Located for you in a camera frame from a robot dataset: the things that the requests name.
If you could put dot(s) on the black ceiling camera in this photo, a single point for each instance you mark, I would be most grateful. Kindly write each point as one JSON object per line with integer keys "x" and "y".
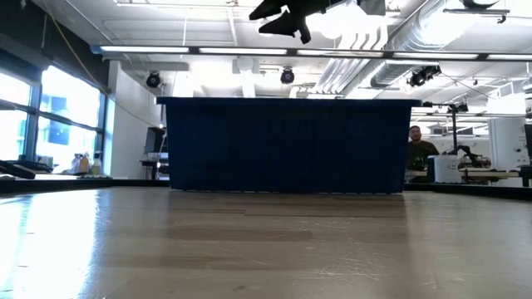
{"x": 153, "y": 79}
{"x": 422, "y": 75}
{"x": 287, "y": 76}

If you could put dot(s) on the black monitor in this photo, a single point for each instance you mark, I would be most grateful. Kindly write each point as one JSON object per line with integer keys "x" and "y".
{"x": 154, "y": 140}

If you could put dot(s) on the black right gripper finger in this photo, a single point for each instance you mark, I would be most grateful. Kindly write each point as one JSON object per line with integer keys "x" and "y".
{"x": 274, "y": 8}
{"x": 293, "y": 25}

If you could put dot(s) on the background wooden table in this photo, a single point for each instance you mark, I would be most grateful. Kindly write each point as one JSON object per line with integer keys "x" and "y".
{"x": 490, "y": 174}

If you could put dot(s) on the blue plastic bin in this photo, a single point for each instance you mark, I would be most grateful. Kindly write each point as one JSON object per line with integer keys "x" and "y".
{"x": 287, "y": 145}

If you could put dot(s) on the person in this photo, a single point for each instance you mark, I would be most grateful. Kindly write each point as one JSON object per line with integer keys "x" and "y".
{"x": 420, "y": 151}

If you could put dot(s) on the black background robot arm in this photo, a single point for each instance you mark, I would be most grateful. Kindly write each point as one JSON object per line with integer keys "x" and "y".
{"x": 469, "y": 153}

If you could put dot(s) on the white cabinet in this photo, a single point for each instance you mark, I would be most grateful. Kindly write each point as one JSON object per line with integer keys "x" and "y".
{"x": 507, "y": 141}

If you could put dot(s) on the black keyboard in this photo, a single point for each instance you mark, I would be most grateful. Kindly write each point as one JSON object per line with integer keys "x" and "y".
{"x": 16, "y": 169}

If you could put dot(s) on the white storage container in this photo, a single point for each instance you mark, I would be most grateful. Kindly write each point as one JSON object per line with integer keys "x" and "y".
{"x": 446, "y": 169}

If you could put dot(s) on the large glass window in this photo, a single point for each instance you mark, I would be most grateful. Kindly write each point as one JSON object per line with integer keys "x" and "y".
{"x": 66, "y": 108}

